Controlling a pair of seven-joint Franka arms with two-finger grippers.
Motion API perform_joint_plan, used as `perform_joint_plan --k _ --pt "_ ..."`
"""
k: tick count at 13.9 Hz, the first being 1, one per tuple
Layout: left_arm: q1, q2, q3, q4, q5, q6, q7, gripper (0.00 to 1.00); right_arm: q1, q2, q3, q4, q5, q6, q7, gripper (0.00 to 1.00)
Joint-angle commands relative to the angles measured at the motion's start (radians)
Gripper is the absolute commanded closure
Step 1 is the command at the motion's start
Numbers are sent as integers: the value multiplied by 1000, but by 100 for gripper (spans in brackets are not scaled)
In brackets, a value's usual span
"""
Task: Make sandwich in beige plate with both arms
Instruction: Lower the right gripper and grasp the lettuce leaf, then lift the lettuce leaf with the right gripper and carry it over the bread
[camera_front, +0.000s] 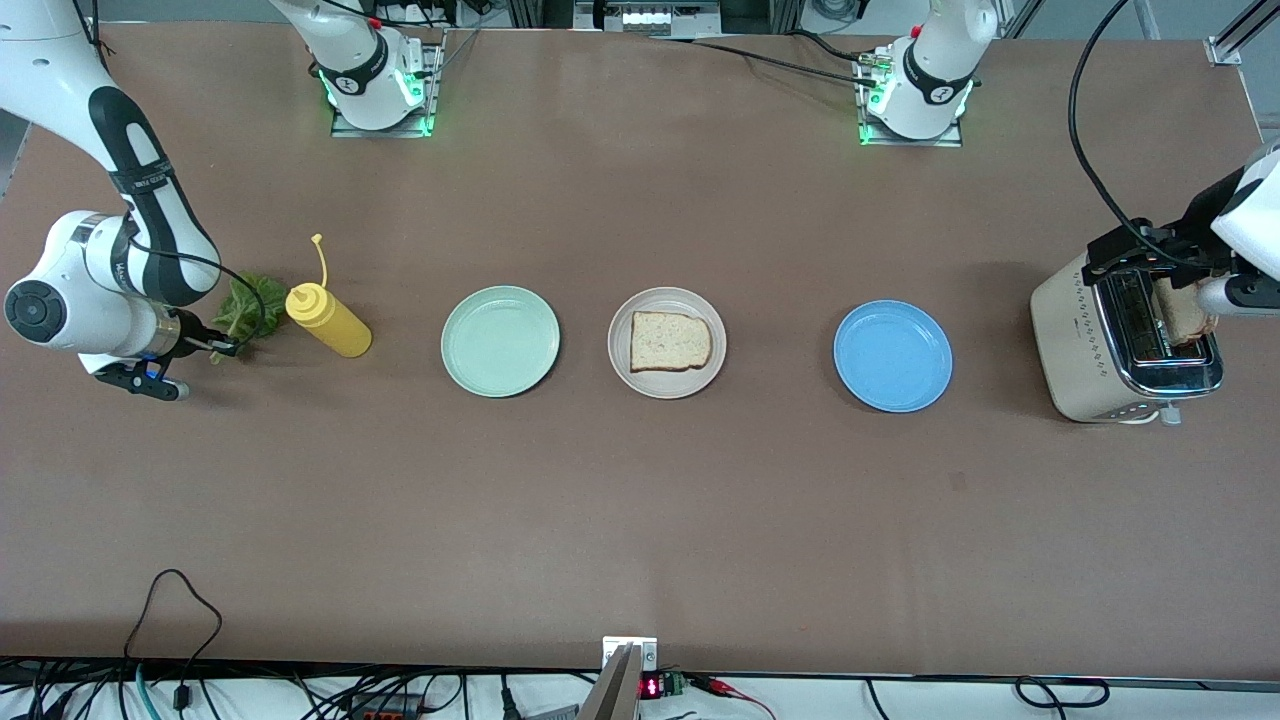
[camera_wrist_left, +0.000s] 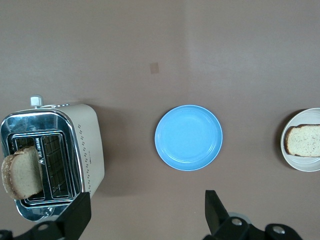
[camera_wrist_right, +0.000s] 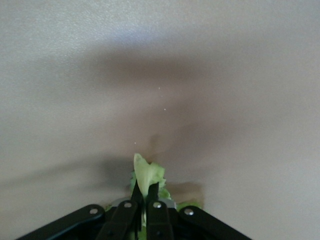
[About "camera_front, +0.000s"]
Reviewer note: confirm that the blue plate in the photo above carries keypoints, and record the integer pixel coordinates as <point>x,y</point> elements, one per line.
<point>893,356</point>

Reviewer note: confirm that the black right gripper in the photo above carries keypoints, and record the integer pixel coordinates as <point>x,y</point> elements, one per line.
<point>191,335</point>

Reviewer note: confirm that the grey control box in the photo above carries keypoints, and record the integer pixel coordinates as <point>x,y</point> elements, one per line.
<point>650,18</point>

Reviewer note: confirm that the aluminum camera post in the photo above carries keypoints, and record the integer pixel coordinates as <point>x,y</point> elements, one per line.
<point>612,695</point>

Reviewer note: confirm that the green lettuce leaf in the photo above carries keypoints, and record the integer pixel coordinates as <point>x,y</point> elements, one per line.
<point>245,310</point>

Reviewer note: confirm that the green plate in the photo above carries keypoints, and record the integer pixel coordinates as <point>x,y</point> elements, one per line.
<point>500,341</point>

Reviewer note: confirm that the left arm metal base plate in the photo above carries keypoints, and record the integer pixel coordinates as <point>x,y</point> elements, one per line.
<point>930,143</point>

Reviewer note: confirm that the brown bread slice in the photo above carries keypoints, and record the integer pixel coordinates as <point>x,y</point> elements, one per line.
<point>670,342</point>
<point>1185,315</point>

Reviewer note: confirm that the metal corner bracket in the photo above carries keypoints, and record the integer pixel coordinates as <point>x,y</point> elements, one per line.
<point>1224,50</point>

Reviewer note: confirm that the beige plate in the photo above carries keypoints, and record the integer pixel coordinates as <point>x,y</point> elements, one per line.
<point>630,375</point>

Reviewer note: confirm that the beige toaster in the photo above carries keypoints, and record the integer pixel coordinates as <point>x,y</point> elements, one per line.
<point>1070,340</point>

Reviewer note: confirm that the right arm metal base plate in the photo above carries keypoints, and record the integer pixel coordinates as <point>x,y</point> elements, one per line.
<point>433,90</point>

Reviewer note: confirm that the small metal mounting bracket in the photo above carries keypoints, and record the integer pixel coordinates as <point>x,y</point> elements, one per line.
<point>630,648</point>

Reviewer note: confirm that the aluminum frame profile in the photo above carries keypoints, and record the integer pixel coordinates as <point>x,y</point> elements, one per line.
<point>1250,22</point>

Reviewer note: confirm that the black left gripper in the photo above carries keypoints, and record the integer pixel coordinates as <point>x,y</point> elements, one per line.
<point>1190,232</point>

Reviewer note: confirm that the yellow squeeze bottle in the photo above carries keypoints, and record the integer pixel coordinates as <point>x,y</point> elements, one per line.
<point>335,325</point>

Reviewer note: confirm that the red LED display module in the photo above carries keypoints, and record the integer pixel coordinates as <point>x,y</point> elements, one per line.
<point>660,687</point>

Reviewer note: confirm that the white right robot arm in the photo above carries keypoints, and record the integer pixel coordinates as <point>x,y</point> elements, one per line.
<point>365,70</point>

